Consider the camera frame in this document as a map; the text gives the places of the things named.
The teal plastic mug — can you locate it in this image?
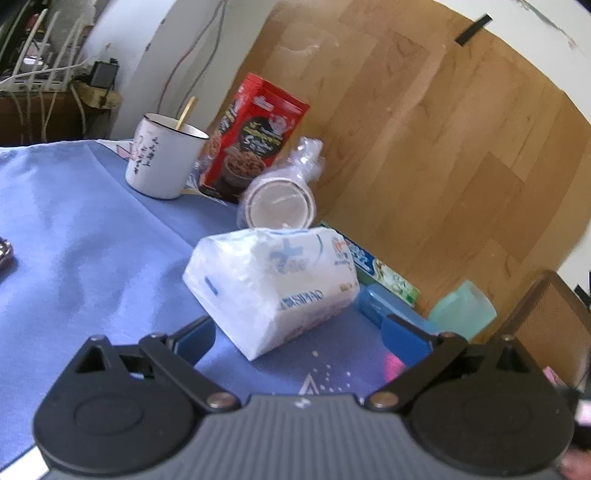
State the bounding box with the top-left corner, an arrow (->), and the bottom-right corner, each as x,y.
428,280 -> 497,340

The wooden side shelf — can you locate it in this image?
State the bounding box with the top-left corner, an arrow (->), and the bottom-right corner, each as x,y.
1,80 -> 122,147

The green blue toothpaste box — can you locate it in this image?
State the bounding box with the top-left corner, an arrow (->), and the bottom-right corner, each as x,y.
335,230 -> 420,309

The white enamel mug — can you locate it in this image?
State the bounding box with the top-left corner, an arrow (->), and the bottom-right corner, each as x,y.
125,113 -> 209,200

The brown woven tray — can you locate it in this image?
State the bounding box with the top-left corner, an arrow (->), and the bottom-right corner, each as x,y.
497,270 -> 590,388

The black adapter on shelf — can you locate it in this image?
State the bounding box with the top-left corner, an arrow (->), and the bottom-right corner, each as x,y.
88,58 -> 119,89

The white tissue pack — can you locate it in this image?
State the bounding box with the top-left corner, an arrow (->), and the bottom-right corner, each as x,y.
182,227 -> 360,361

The pink fuzzy soft toy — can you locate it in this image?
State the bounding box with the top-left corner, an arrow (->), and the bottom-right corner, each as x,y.
384,353 -> 406,383

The person's right hand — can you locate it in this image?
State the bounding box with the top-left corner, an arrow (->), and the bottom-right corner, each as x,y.
560,449 -> 591,480

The blue patterned tablecloth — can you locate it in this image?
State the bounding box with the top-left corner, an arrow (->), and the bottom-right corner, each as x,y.
0,140 -> 417,476

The red snack bag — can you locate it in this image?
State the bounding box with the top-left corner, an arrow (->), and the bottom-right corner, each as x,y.
198,73 -> 310,203

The gold spoon handle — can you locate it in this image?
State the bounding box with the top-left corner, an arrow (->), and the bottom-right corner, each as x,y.
175,96 -> 197,131

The blue plastic case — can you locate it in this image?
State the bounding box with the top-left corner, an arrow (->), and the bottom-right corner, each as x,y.
356,283 -> 441,335

